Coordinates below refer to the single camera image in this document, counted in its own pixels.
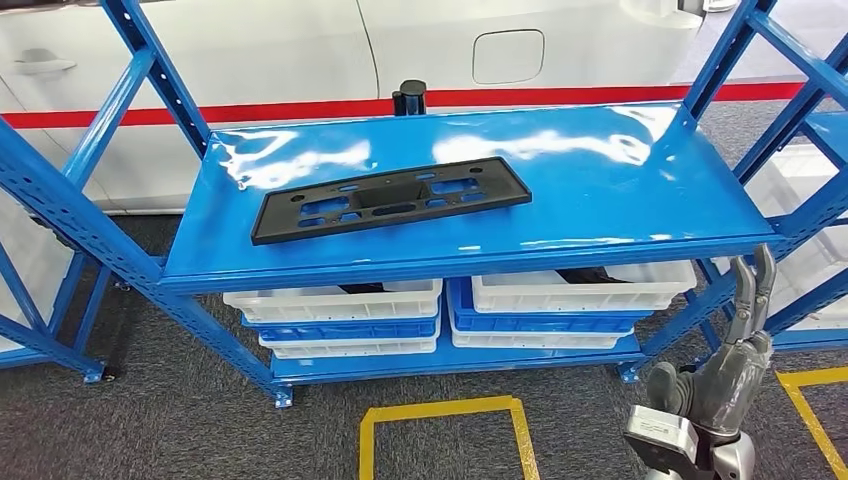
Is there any black cylindrical post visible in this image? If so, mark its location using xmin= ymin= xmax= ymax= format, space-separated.
xmin=392 ymin=79 xmax=429 ymax=117

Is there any large white plastic crate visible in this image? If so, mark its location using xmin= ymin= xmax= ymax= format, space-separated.
xmin=0 ymin=192 xmax=74 ymax=352
xmin=712 ymin=144 xmax=848 ymax=333

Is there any yellow floor tape square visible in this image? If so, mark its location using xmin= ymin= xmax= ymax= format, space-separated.
xmin=776 ymin=366 xmax=848 ymax=478
xmin=358 ymin=396 xmax=541 ymax=480

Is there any white round pedestal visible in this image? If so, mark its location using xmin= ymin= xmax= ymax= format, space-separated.
xmin=622 ymin=0 xmax=704 ymax=31

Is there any black plastic bracket panel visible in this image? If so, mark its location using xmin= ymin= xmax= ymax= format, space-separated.
xmin=250 ymin=156 xmax=533 ymax=247

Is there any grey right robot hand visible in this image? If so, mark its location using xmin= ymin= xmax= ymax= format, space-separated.
xmin=646 ymin=243 xmax=778 ymax=439

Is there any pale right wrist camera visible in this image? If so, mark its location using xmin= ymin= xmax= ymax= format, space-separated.
xmin=622 ymin=405 xmax=700 ymax=475

